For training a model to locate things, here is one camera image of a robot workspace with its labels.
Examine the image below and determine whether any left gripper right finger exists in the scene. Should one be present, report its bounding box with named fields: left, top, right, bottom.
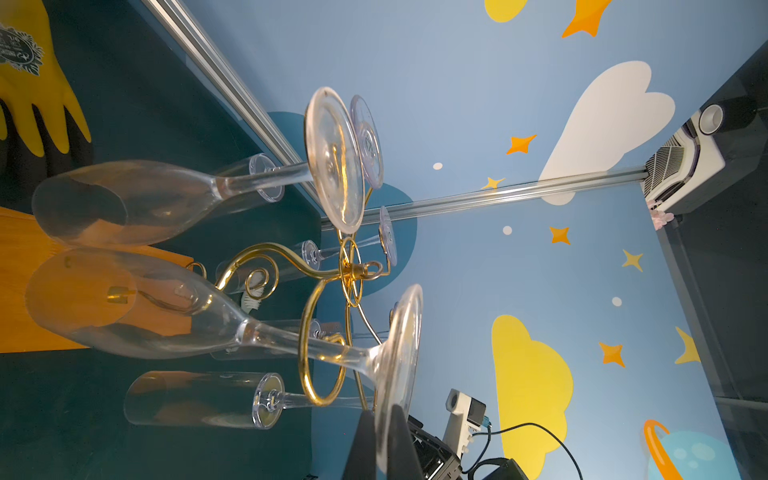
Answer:
left=386, top=404, right=424, bottom=480

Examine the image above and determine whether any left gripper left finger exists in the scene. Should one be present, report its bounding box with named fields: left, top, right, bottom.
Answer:
left=342, top=410, right=377, bottom=480

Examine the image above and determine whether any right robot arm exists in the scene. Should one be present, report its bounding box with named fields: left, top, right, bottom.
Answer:
left=408, top=416, right=527, bottom=480

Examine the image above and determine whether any orange wooden rack base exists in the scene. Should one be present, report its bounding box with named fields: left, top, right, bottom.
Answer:
left=0, top=206, right=196, bottom=355

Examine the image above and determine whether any pale green scrub brush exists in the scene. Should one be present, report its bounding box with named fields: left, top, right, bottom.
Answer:
left=240, top=282, right=264, bottom=314

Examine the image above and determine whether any yellow black rubber glove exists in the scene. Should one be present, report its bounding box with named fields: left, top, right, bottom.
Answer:
left=1, top=1, right=93, bottom=212

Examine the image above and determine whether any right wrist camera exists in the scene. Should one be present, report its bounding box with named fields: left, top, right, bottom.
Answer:
left=443, top=389, right=486, bottom=459

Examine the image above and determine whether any gold wire glass rack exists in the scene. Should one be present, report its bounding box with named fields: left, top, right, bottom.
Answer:
left=185, top=185, right=397, bottom=412

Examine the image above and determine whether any aluminium frame back bar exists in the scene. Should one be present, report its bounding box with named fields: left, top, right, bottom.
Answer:
left=387, top=167, right=648, bottom=222

